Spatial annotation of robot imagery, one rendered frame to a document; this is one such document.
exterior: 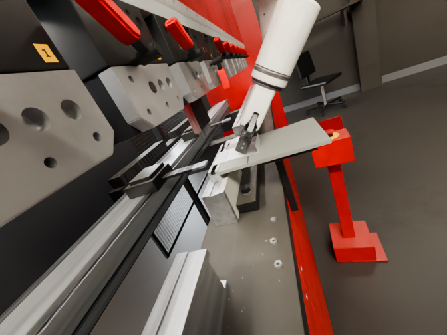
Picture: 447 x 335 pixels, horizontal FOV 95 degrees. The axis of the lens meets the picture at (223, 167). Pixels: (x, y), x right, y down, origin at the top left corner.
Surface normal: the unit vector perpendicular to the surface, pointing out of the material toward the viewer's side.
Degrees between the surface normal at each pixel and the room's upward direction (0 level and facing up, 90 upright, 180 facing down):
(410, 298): 0
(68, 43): 90
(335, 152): 90
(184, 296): 0
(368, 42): 90
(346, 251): 90
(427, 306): 0
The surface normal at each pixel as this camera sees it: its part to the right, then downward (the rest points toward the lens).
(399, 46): -0.34, 0.51
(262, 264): -0.39, -0.84
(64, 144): 0.91, -0.27
